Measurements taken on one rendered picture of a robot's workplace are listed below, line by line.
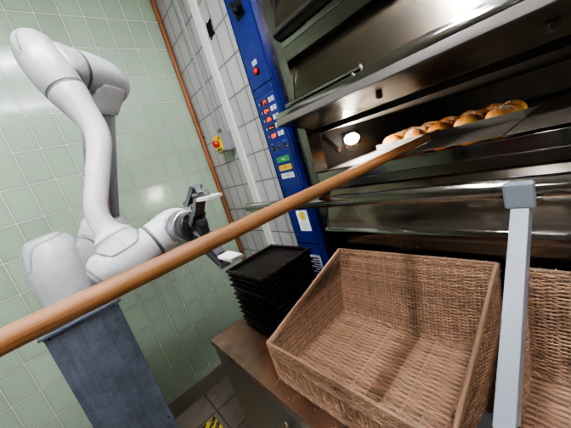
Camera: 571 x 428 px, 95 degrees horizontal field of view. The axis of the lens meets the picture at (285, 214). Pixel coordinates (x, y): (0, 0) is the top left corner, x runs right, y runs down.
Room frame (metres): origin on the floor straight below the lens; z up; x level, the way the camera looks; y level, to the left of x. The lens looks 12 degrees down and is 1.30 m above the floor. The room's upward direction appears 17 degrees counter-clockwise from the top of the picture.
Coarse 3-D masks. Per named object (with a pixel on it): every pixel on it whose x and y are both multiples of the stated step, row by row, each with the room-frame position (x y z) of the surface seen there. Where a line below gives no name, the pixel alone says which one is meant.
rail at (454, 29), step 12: (504, 0) 0.50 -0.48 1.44; (516, 0) 0.49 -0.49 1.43; (480, 12) 0.53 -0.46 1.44; (492, 12) 0.52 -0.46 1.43; (456, 24) 0.56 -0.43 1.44; (468, 24) 0.54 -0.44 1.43; (432, 36) 0.60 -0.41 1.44; (444, 36) 0.58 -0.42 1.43; (408, 48) 0.64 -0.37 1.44; (420, 48) 0.62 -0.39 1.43; (384, 60) 0.68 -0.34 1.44; (396, 60) 0.66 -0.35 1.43; (360, 72) 0.74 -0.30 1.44; (372, 72) 0.71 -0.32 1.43; (336, 84) 0.80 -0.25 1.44; (348, 84) 0.77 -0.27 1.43; (312, 96) 0.88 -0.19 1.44; (324, 96) 0.84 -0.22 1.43; (300, 108) 0.92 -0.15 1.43
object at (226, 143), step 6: (222, 132) 1.52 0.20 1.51; (228, 132) 1.54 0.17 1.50; (216, 138) 1.55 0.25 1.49; (222, 138) 1.51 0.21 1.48; (228, 138) 1.53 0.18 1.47; (222, 144) 1.51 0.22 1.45; (228, 144) 1.53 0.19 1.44; (234, 144) 1.55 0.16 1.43; (222, 150) 1.53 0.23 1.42; (228, 150) 1.57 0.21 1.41
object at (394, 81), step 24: (528, 0) 0.48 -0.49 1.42; (552, 0) 0.45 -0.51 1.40; (480, 24) 0.53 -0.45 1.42; (504, 24) 0.50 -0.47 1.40; (528, 24) 0.51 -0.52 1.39; (432, 48) 0.59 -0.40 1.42; (456, 48) 0.57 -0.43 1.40; (480, 48) 0.58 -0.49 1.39; (504, 48) 0.59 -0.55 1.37; (528, 48) 0.61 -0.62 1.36; (384, 72) 0.68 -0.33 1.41; (408, 72) 0.66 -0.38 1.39; (432, 72) 0.68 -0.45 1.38; (456, 72) 0.70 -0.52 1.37; (336, 96) 0.80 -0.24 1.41; (360, 96) 0.79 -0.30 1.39; (384, 96) 0.81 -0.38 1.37; (288, 120) 0.97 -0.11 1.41; (312, 120) 0.98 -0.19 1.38; (336, 120) 1.03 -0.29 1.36
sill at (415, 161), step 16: (544, 128) 0.60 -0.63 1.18; (560, 128) 0.55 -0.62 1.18; (464, 144) 0.71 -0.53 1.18; (480, 144) 0.66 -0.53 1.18; (496, 144) 0.64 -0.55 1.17; (512, 144) 0.61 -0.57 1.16; (528, 144) 0.59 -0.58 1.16; (544, 144) 0.57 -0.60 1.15; (560, 144) 0.55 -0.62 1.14; (400, 160) 0.83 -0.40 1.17; (416, 160) 0.79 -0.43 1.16; (432, 160) 0.76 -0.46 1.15; (448, 160) 0.72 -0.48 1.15; (464, 160) 0.70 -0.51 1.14; (320, 176) 1.10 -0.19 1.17
